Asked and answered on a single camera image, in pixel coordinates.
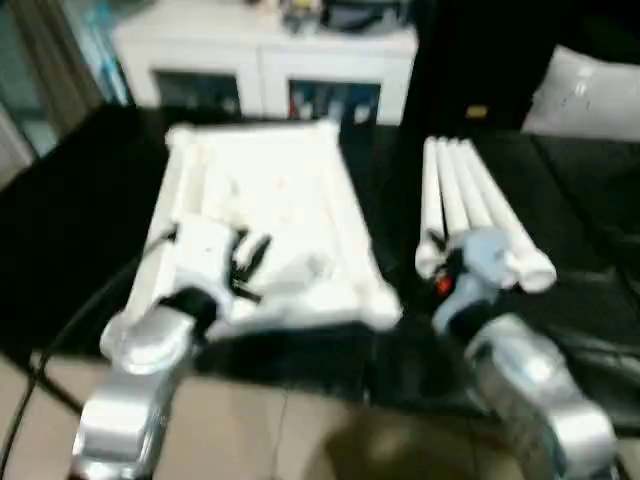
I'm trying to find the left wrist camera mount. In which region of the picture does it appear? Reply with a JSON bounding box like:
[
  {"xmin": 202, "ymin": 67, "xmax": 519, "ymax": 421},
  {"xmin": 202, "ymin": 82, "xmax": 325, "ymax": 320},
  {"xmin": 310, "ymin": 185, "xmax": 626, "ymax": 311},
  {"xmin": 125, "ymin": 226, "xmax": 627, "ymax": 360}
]
[{"xmin": 169, "ymin": 217, "xmax": 239, "ymax": 306}]

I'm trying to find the white plastic table leg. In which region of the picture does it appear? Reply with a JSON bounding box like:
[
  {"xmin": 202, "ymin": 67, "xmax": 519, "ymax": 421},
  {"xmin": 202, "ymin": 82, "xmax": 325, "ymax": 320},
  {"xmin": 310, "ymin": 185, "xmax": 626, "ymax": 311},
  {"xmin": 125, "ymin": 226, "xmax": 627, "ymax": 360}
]
[
  {"xmin": 414, "ymin": 137, "xmax": 446, "ymax": 279},
  {"xmin": 436, "ymin": 138, "xmax": 474, "ymax": 236},
  {"xmin": 448, "ymin": 138, "xmax": 527, "ymax": 290},
  {"xmin": 459, "ymin": 138, "xmax": 558, "ymax": 295}
]

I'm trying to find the white cabinet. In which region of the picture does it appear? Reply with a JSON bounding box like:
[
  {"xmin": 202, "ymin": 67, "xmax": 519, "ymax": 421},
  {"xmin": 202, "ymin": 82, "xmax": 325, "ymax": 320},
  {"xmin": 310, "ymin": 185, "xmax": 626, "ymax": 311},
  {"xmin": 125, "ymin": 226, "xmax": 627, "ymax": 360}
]
[{"xmin": 112, "ymin": 19, "xmax": 419, "ymax": 126}]

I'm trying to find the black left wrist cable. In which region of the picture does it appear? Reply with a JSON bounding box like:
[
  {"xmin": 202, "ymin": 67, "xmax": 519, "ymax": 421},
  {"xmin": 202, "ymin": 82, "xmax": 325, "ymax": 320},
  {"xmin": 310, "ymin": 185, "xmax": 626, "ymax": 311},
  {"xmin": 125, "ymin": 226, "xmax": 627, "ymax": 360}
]
[{"xmin": 9, "ymin": 227, "xmax": 180, "ymax": 480}]

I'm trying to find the black cabinet gold label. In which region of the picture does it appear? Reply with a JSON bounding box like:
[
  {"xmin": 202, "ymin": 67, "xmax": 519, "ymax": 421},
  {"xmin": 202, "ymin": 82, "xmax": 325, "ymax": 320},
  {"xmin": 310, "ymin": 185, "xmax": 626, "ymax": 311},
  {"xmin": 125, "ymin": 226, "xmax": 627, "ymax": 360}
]
[{"xmin": 404, "ymin": 0, "xmax": 556, "ymax": 134}]

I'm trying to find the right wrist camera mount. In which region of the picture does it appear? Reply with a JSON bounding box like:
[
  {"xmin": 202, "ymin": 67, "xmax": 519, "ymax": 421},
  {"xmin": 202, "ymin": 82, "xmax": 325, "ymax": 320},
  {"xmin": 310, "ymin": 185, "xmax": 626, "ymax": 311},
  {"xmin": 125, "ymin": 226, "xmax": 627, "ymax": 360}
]
[{"xmin": 447, "ymin": 225, "xmax": 519, "ymax": 326}]

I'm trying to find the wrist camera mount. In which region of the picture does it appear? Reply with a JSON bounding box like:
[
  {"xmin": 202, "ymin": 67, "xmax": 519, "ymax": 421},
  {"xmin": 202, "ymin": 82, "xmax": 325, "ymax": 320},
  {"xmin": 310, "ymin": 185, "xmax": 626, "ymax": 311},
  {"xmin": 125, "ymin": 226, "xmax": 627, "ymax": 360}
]
[
  {"xmin": 169, "ymin": 217, "xmax": 239, "ymax": 306},
  {"xmin": 447, "ymin": 225, "xmax": 519, "ymax": 326}
]

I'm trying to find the black bundle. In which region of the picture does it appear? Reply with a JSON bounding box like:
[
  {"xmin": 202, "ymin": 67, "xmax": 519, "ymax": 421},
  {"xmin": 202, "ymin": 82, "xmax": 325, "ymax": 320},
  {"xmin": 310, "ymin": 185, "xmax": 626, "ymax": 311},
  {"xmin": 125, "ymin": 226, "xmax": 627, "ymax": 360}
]
[{"xmin": 279, "ymin": 0, "xmax": 321, "ymax": 26}]

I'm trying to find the white plastic table top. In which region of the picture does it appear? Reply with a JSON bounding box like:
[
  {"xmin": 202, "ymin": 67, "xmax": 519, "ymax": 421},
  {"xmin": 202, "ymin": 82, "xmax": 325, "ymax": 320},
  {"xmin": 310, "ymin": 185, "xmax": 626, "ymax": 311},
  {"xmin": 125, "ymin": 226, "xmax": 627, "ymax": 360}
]
[{"xmin": 99, "ymin": 118, "xmax": 404, "ymax": 361}]

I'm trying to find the dark helmet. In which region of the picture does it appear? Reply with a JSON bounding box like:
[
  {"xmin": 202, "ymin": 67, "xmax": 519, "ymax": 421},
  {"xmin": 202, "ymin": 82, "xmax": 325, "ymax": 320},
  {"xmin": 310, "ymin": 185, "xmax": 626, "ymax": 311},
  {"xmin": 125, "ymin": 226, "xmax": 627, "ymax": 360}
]
[{"xmin": 319, "ymin": 0, "xmax": 416, "ymax": 29}]

